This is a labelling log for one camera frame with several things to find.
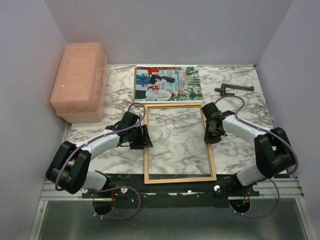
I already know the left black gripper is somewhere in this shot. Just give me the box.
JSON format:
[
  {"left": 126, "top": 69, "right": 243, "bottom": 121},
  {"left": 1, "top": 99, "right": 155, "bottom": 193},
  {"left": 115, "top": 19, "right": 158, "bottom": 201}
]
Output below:
[{"left": 128, "top": 125, "right": 153, "bottom": 150}]

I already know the clear acrylic glass sheet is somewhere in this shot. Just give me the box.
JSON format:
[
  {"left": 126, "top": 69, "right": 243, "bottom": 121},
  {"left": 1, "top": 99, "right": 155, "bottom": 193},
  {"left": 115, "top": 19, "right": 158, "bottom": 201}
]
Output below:
[{"left": 147, "top": 107, "right": 212, "bottom": 180}]

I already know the brown wooden picture frame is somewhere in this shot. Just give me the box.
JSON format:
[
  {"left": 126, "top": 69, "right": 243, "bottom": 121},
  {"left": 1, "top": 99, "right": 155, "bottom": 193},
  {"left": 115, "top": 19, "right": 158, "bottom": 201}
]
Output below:
[{"left": 144, "top": 102, "right": 217, "bottom": 185}]

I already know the photo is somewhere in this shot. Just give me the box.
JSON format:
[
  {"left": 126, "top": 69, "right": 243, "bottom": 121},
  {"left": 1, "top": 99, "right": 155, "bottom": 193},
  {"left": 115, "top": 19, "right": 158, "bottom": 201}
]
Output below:
[{"left": 134, "top": 65, "right": 203, "bottom": 104}]

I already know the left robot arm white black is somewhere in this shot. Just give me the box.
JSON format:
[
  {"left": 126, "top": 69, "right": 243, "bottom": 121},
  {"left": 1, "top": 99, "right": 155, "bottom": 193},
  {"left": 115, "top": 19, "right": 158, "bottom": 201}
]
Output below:
[{"left": 45, "top": 111, "right": 153, "bottom": 198}]

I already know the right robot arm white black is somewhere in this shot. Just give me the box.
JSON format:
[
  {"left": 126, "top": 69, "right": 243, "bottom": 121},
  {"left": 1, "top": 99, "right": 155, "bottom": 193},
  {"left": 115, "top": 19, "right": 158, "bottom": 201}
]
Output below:
[{"left": 201, "top": 102, "right": 296, "bottom": 196}]

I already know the pink plastic storage box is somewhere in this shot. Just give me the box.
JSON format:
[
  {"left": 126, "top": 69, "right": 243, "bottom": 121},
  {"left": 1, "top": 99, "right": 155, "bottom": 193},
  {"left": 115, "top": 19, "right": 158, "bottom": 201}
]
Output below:
[{"left": 50, "top": 42, "right": 107, "bottom": 123}]

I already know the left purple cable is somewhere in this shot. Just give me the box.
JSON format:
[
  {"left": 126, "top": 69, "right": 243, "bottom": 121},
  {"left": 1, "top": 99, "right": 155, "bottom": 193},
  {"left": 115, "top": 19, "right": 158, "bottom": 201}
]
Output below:
[{"left": 54, "top": 101, "right": 142, "bottom": 221}]

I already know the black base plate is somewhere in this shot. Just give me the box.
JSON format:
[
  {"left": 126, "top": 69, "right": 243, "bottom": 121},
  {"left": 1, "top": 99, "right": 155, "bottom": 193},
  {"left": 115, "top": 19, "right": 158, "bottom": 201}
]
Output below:
[{"left": 82, "top": 172, "right": 261, "bottom": 208}]

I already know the aluminium rail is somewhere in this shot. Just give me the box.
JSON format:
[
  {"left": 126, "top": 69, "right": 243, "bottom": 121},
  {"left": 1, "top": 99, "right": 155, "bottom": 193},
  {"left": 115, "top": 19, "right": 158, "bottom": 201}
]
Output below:
[{"left": 39, "top": 177, "right": 305, "bottom": 201}]

